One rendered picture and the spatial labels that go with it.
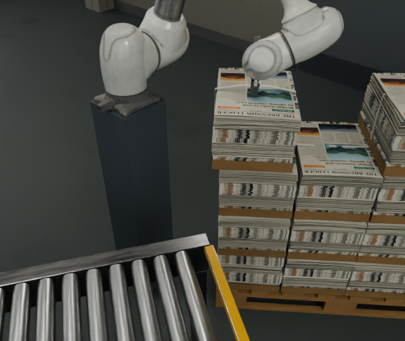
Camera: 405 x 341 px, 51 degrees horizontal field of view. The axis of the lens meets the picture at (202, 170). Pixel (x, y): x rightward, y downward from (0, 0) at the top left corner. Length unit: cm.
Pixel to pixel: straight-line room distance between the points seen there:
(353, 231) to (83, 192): 170
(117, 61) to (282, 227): 88
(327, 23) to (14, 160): 249
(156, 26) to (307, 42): 59
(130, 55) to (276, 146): 58
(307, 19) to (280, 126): 38
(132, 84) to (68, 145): 182
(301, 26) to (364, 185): 68
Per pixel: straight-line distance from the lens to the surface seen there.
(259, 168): 152
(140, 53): 151
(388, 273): 202
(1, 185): 305
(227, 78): 164
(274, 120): 141
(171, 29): 158
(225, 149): 148
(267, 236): 176
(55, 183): 294
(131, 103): 156
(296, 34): 121
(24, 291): 129
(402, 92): 169
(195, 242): 131
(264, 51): 116
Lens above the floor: 177
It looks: 38 degrees down
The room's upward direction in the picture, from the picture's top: straight up
